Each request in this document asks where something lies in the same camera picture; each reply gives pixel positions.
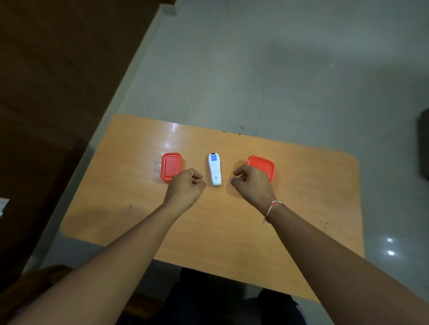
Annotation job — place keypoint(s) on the person's left hand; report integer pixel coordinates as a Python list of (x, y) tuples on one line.
[(182, 191)]

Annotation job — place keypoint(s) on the person's right hand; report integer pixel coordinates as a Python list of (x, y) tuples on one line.
[(254, 187)]

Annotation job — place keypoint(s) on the person's right thumb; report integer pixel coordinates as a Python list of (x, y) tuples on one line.
[(237, 180)]

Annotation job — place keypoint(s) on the person's left thumb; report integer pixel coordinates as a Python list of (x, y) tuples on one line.
[(199, 184)]

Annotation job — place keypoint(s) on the person's right forearm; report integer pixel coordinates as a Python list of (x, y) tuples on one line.
[(338, 268)]

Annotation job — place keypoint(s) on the person's left forearm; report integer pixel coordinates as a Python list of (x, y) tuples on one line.
[(100, 268)]

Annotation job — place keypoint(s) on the white handheld device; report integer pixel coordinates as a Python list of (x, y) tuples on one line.
[(214, 169)]

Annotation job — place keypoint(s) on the red square plastic container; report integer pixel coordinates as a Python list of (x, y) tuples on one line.
[(263, 165)]

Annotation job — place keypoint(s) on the orange wooden table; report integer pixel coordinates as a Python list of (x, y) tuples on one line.
[(214, 214)]

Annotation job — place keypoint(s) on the red rectangular plastic container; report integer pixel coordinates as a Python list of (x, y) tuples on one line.
[(170, 166)]

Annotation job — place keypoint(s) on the red and white thread wristband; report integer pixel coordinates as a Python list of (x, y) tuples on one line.
[(272, 208)]

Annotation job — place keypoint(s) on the person's dark trousers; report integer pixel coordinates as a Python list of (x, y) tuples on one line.
[(214, 301)]

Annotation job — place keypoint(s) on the dark wooden cabinet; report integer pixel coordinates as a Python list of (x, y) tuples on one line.
[(60, 117)]

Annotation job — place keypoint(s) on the dark object at edge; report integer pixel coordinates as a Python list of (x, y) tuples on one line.
[(424, 144)]

